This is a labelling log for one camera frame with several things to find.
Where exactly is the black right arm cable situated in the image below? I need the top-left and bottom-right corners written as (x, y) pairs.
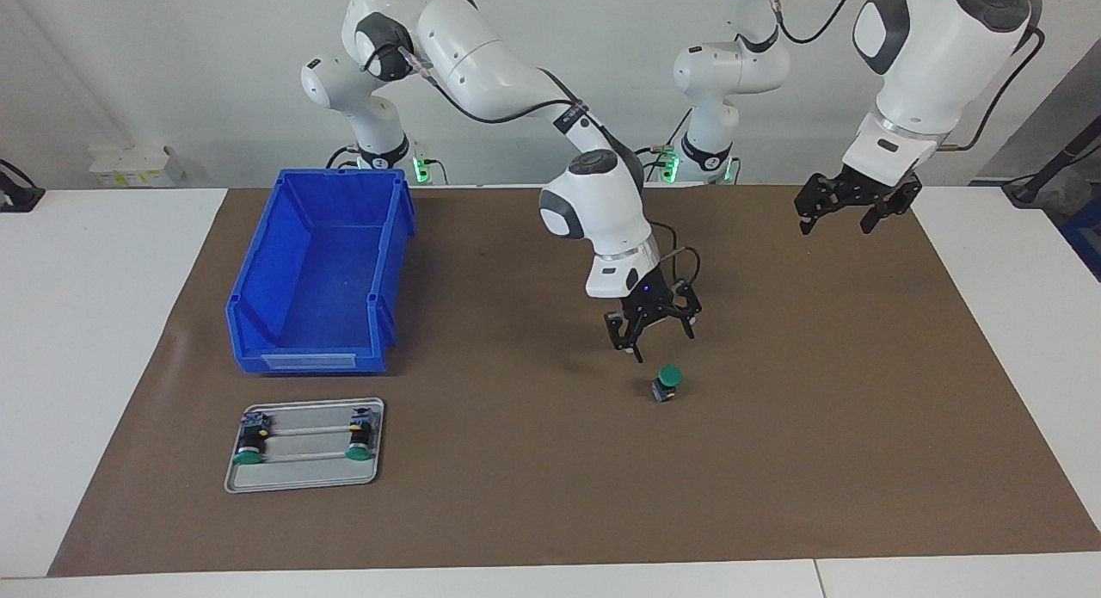
top-left (361, 43), bottom-right (703, 289)

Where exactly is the white socket box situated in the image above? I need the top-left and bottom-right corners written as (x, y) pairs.
top-left (89, 145), bottom-right (186, 188)

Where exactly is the green push button switch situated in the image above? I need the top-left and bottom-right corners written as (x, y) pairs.
top-left (232, 413), bottom-right (272, 466)
top-left (344, 411), bottom-right (380, 460)
top-left (650, 365), bottom-right (685, 404)

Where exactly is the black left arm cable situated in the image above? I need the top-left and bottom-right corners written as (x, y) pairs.
top-left (761, 0), bottom-right (1046, 151)

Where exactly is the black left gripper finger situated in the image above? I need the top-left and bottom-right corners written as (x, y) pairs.
top-left (796, 175), bottom-right (852, 237)
top-left (860, 183), bottom-right (921, 236)

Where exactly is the brown table mat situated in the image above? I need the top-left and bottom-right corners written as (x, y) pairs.
top-left (47, 183), bottom-right (1101, 577)

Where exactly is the blue plastic storage bin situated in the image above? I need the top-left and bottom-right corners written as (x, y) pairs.
top-left (225, 169), bottom-right (417, 375)

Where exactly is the black stand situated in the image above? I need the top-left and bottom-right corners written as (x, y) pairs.
top-left (0, 159), bottom-right (46, 213)
top-left (1002, 133), bottom-right (1101, 207)

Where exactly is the silver metal tray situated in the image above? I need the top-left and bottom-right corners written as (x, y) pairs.
top-left (224, 398), bottom-right (385, 494)

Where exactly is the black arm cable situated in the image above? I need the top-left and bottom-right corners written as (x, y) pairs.
top-left (361, 43), bottom-right (703, 289)
top-left (761, 0), bottom-right (1046, 151)

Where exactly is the blue crate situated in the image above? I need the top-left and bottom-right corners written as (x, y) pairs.
top-left (1060, 198), bottom-right (1101, 281)

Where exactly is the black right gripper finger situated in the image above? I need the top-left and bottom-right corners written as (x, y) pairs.
top-left (667, 284), bottom-right (702, 341)
top-left (604, 310), bottom-right (648, 364)

